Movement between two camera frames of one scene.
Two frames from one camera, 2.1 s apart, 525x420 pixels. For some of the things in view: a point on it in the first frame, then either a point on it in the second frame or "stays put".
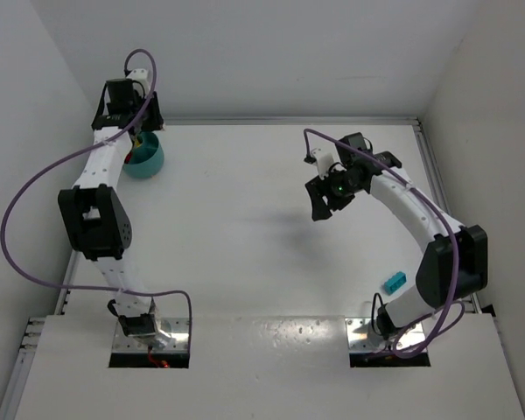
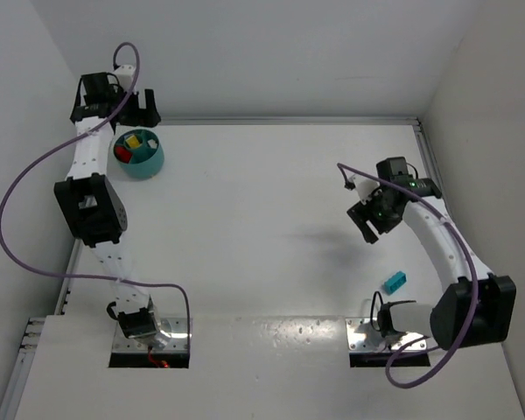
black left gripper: (150, 116) stays put
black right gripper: (326, 192) → (366, 217)
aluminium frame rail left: (16, 388) stays put
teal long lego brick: (395, 283) stays put
